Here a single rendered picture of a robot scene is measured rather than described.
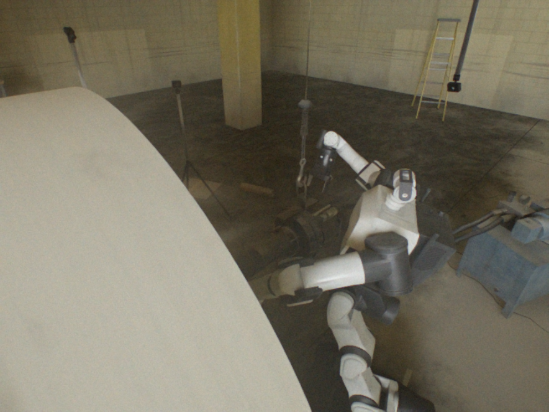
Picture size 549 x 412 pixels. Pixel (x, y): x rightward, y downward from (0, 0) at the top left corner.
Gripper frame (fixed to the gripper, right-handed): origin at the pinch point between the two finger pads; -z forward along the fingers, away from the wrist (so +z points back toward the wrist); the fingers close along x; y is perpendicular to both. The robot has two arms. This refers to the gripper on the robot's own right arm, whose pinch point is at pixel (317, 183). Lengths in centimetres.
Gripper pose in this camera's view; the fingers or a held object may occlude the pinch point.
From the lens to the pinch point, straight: 166.0
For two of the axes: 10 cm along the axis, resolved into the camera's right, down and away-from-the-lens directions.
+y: -6.5, -0.3, -7.6
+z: 3.0, -9.3, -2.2
